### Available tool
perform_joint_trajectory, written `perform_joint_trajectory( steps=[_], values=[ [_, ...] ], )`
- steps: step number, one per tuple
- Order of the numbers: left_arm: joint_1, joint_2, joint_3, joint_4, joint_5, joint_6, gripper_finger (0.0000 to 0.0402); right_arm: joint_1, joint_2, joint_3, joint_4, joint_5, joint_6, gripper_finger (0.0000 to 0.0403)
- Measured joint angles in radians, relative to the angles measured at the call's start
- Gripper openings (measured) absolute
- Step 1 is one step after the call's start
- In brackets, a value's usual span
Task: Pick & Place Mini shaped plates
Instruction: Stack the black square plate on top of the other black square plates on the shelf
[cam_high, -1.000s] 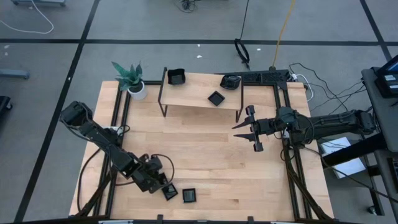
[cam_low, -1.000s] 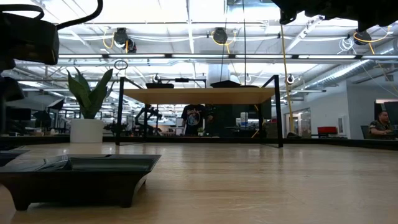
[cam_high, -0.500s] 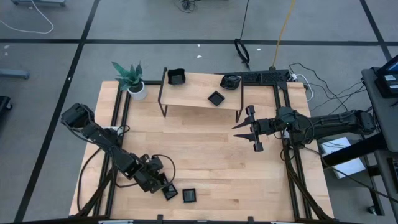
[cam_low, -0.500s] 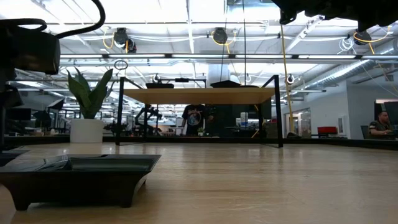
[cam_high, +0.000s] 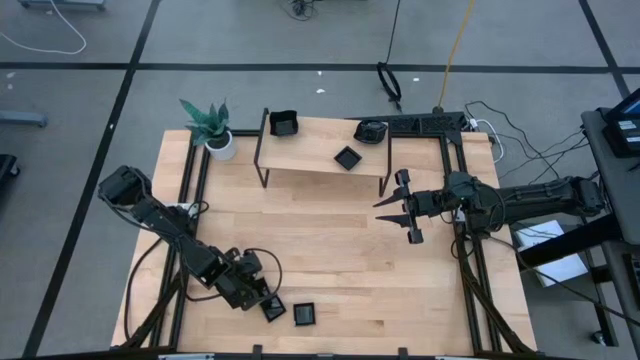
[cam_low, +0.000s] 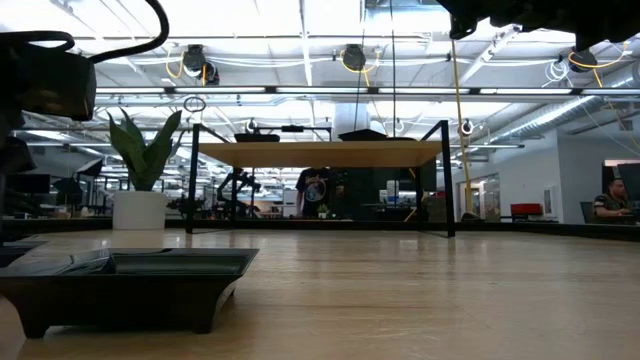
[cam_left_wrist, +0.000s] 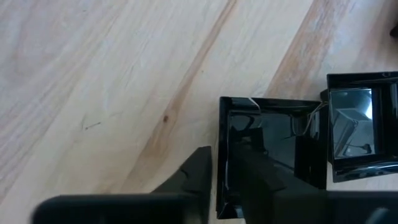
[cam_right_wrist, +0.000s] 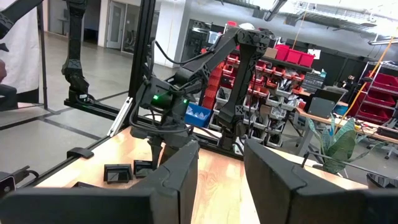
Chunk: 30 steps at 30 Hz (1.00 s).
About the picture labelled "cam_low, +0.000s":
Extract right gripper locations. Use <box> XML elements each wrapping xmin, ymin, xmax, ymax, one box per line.
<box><xmin>437</xmin><ymin>0</ymin><xmax>576</xmax><ymax>41</ymax></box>

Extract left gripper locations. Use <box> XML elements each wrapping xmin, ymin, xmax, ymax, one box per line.
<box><xmin>0</xmin><ymin>32</ymin><xmax>97</xmax><ymax>174</ymax></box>

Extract black small square mini plate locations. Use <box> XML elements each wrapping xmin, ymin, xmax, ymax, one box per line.
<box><xmin>338</xmin><ymin>128</ymin><xmax>390</xmax><ymax>143</ymax></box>
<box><xmin>0</xmin><ymin>241</ymin><xmax>50</xmax><ymax>267</ymax></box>
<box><xmin>0</xmin><ymin>247</ymin><xmax>260</xmax><ymax>340</ymax></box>

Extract black wavy square mini plate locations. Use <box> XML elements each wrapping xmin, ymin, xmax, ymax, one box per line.
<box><xmin>233</xmin><ymin>132</ymin><xmax>282</xmax><ymax>144</ymax></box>

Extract green artificial plant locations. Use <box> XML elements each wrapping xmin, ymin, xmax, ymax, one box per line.
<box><xmin>106</xmin><ymin>107</ymin><xmax>184</xmax><ymax>193</ymax></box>

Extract white plant pot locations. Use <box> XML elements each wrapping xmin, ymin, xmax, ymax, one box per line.
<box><xmin>111</xmin><ymin>190</ymin><xmax>169</xmax><ymax>231</ymax></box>

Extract white building column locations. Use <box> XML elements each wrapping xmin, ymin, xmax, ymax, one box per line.
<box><xmin>332</xmin><ymin>102</ymin><xmax>372</xmax><ymax>134</ymax></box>

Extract wooden shelf black metal legs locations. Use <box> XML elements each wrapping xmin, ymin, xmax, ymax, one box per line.
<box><xmin>184</xmin><ymin>119</ymin><xmax>457</xmax><ymax>239</ymax></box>

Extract black cabinet with green lights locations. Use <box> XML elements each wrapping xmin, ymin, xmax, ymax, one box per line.
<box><xmin>332</xmin><ymin>167</ymin><xmax>439</xmax><ymax>223</ymax></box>

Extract red sofa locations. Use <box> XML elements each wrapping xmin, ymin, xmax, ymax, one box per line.
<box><xmin>509</xmin><ymin>202</ymin><xmax>545</xmax><ymax>219</ymax></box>

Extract black background gantry bar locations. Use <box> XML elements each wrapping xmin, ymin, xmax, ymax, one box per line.
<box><xmin>252</xmin><ymin>124</ymin><xmax>333</xmax><ymax>142</ymax></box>

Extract person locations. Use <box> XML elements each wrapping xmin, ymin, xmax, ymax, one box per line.
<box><xmin>592</xmin><ymin>178</ymin><xmax>640</xmax><ymax>224</ymax></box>
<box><xmin>294</xmin><ymin>167</ymin><xmax>335</xmax><ymax>219</ymax></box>

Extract black monitor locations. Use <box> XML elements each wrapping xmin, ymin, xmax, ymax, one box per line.
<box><xmin>602</xmin><ymin>160</ymin><xmax>640</xmax><ymax>201</ymax></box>

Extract black hanging cable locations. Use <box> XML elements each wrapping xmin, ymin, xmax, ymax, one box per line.
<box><xmin>389</xmin><ymin>0</ymin><xmax>397</xmax><ymax>139</ymax></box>

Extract yellow hanging cable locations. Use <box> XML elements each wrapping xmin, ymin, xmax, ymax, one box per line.
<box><xmin>449</xmin><ymin>37</ymin><xmax>475</xmax><ymax>214</ymax></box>

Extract long ceiling light rail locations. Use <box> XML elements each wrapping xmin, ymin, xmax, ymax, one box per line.
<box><xmin>94</xmin><ymin>85</ymin><xmax>640</xmax><ymax>96</ymax></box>

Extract black hanging cable ring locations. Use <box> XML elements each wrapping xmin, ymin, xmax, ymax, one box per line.
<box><xmin>182</xmin><ymin>95</ymin><xmax>208</xmax><ymax>114</ymax></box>

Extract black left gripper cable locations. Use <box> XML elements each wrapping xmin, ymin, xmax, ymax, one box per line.
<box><xmin>88</xmin><ymin>0</ymin><xmax>171</xmax><ymax>65</ymax></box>

